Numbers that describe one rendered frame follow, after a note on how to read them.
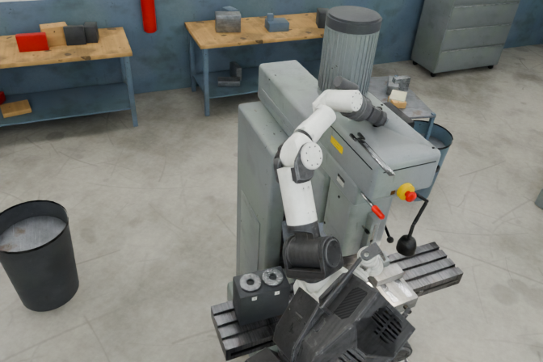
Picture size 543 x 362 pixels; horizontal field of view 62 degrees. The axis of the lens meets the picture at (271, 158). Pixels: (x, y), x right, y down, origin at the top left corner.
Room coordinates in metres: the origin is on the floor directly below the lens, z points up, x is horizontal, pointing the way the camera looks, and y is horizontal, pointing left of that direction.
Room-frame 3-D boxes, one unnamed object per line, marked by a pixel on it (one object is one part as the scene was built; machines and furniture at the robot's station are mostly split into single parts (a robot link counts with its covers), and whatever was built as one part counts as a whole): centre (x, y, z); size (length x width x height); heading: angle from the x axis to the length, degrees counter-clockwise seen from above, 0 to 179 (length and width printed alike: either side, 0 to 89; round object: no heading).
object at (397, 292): (1.47, -0.56, 1.04); 0.35 x 0.15 x 0.11; 27
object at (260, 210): (1.99, -0.12, 0.78); 0.50 x 0.47 x 1.56; 24
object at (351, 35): (1.65, -0.26, 2.05); 0.20 x 0.20 x 0.32
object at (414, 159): (1.43, -0.36, 1.81); 0.47 x 0.26 x 0.16; 24
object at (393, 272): (1.45, -0.57, 1.07); 0.15 x 0.06 x 0.04; 117
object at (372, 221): (1.32, -0.41, 1.45); 0.04 x 0.04 x 0.21; 24
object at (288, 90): (1.88, -0.16, 1.66); 0.80 x 0.23 x 0.20; 24
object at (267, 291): (1.28, 0.01, 1.08); 0.22 x 0.12 x 0.20; 111
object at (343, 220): (1.42, -0.36, 1.47); 0.21 x 0.19 x 0.32; 114
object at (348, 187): (1.46, -0.35, 1.68); 0.34 x 0.24 x 0.10; 24
